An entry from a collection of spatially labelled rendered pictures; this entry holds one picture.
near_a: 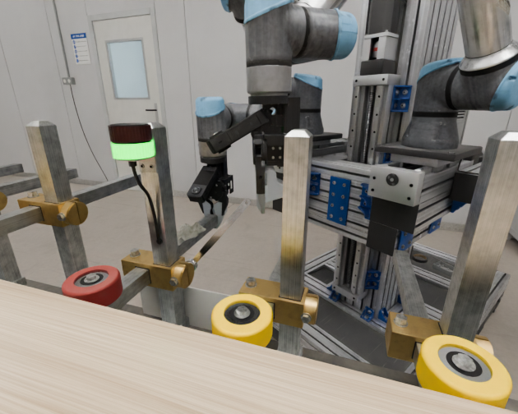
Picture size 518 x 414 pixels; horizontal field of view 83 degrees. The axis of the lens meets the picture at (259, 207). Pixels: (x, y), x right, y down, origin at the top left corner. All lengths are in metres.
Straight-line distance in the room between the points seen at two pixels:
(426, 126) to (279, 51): 0.58
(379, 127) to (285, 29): 0.73
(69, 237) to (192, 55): 3.04
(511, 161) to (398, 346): 0.30
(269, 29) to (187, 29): 3.17
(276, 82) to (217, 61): 2.96
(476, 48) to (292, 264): 0.64
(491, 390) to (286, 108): 0.43
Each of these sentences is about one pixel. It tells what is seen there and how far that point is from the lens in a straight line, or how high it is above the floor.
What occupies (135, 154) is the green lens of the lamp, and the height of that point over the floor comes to 1.09.
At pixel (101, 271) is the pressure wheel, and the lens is 0.55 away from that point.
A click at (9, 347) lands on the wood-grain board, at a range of 0.47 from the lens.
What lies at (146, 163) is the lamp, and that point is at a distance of 0.52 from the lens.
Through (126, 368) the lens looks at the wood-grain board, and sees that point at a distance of 0.38.
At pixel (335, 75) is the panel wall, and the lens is 3.06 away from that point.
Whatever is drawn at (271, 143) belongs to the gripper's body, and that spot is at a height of 1.10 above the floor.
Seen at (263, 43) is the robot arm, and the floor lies 1.25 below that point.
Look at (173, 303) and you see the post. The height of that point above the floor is 0.79.
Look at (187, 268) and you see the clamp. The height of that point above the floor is 0.86.
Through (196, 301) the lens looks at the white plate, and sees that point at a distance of 0.66.
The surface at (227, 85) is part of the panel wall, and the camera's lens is 3.38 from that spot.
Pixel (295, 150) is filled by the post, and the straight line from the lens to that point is 0.41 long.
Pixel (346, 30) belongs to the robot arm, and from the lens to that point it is 0.57.
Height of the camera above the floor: 1.16
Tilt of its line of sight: 20 degrees down
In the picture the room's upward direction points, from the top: straight up
